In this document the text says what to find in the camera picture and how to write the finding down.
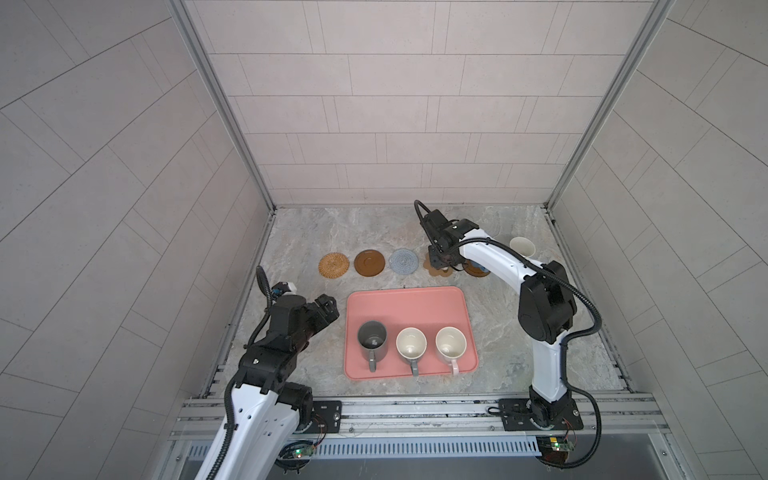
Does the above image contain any grey handled white mug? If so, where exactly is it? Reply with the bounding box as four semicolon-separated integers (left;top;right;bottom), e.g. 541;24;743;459
396;327;428;377

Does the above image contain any blue woven round coaster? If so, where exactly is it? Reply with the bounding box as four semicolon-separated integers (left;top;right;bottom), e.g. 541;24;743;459
388;248;419;276

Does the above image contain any brown wooden coaster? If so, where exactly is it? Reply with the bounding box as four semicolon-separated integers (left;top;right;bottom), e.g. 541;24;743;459
464;261;490;278
354;249;386;277

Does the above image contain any pink handled white mug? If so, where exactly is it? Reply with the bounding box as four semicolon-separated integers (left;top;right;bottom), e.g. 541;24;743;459
435;327;468;375

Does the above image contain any pink silicone tray mat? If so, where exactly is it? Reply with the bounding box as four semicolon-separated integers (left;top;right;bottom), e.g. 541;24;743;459
344;286;479;381

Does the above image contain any dark grey mug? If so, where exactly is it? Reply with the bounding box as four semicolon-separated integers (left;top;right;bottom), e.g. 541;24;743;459
357;320;389;373

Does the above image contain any light blue mug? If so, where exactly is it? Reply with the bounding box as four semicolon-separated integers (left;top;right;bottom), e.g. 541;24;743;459
509;236;537;258

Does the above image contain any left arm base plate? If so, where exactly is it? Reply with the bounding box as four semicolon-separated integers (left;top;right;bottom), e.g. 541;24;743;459
295;400;343;435

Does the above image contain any green circuit board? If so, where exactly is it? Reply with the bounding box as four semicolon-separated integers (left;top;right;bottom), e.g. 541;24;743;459
536;436;576;465
278;440;317;462

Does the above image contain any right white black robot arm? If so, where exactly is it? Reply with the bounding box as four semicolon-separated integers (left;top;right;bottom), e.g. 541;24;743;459
414;200;602;470

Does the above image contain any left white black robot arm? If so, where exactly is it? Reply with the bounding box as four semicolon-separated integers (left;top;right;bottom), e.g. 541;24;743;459
196;266;339;479

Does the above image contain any woven rattan coaster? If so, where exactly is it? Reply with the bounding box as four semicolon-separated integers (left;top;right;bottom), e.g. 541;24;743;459
318;252;350;279

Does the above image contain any right green circuit board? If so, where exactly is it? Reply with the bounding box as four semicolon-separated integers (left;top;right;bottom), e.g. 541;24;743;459
536;436;576;465

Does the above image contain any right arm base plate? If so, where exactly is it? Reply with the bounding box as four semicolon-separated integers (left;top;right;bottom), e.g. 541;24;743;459
497;397;584;431

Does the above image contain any cork paw print coaster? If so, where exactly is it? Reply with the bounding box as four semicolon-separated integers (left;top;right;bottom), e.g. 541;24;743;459
423;251;454;277

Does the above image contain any aluminium mounting rail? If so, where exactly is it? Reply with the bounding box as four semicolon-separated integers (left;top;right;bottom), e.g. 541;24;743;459
169;392;670;442

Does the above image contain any white vent grille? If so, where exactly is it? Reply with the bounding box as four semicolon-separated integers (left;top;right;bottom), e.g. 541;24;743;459
311;435;542;460

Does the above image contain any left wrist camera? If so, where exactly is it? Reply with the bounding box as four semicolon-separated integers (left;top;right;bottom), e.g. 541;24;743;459
270;282;298;298

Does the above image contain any left green circuit board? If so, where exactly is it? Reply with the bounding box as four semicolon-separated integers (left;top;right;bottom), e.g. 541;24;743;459
278;440;317;462

